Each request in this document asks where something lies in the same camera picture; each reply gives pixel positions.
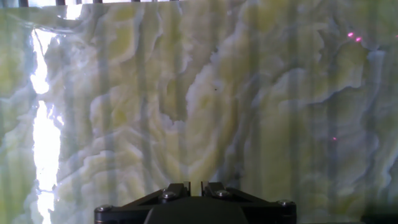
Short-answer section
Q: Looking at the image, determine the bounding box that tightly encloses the green marble pattern mat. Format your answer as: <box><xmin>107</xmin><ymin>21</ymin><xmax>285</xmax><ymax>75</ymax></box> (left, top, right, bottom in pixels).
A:
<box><xmin>0</xmin><ymin>0</ymin><xmax>398</xmax><ymax>224</ymax></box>

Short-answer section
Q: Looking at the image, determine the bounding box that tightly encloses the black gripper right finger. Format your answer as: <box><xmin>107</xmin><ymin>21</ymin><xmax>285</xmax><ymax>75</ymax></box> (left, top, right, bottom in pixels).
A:
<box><xmin>200</xmin><ymin>180</ymin><xmax>296</xmax><ymax>224</ymax></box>

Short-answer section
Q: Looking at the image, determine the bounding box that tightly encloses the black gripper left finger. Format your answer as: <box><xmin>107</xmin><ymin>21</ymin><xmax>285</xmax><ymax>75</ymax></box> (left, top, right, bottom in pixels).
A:
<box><xmin>94</xmin><ymin>181</ymin><xmax>191</xmax><ymax>224</ymax></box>

